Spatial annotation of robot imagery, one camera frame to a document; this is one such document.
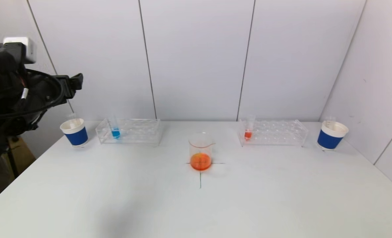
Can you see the red pigment test tube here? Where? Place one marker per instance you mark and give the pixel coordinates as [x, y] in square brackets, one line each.
[73, 118]
[248, 134]

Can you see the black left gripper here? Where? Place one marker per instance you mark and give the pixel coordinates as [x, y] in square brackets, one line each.
[66, 85]

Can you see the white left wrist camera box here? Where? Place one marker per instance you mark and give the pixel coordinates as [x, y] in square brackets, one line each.
[25, 49]

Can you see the clear test tube yellow pigment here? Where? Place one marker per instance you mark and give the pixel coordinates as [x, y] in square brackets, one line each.
[330, 119]

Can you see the blue pigment test tube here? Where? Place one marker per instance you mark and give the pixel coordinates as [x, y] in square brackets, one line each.
[115, 133]

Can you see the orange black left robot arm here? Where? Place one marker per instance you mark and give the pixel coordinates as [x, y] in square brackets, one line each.
[1, 99]

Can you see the clear acrylic test tube rack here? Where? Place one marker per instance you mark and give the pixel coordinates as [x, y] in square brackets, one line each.
[275, 134]
[136, 134]

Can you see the blue white paper cup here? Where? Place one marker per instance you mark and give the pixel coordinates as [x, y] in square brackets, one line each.
[76, 135]
[330, 139]

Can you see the clear glass beaker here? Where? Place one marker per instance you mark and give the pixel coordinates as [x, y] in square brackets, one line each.
[201, 160]

